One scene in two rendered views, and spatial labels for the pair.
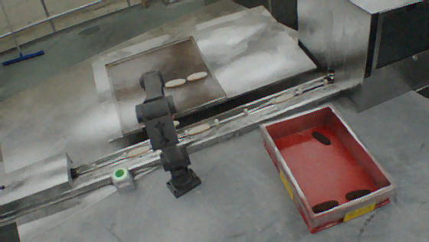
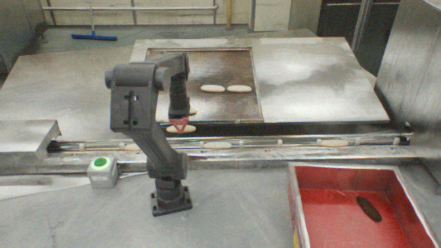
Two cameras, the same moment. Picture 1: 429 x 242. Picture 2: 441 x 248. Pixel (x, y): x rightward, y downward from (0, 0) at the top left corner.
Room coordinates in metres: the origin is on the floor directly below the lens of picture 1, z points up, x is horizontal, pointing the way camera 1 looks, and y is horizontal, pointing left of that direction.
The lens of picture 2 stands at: (0.22, -0.11, 1.60)
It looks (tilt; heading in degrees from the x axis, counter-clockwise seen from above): 35 degrees down; 11
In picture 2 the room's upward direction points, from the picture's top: straight up
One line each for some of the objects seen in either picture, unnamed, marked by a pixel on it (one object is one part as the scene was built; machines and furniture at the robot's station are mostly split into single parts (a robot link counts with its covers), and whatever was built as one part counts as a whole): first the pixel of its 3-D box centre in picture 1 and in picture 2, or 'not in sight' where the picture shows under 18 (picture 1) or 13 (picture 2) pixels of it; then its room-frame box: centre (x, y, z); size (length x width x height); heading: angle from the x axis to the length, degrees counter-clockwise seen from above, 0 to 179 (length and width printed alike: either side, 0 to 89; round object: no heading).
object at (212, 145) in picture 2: (198, 129); (217, 145); (1.12, 0.09, 0.86); 0.10 x 0.04 x 0.01; 103
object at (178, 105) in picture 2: not in sight; (178, 100); (1.09, 0.21, 1.04); 0.10 x 0.07 x 0.07; 13
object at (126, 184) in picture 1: (124, 181); (104, 175); (0.91, 0.42, 0.84); 0.08 x 0.08 x 0.11; 13
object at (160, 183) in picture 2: (175, 161); (167, 168); (0.88, 0.19, 0.94); 0.09 x 0.05 x 0.10; 8
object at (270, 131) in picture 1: (322, 161); (361, 241); (0.79, -0.35, 0.87); 0.49 x 0.34 x 0.10; 8
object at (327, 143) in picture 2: (284, 97); (334, 143); (1.21, -0.32, 0.86); 0.10 x 0.04 x 0.01; 103
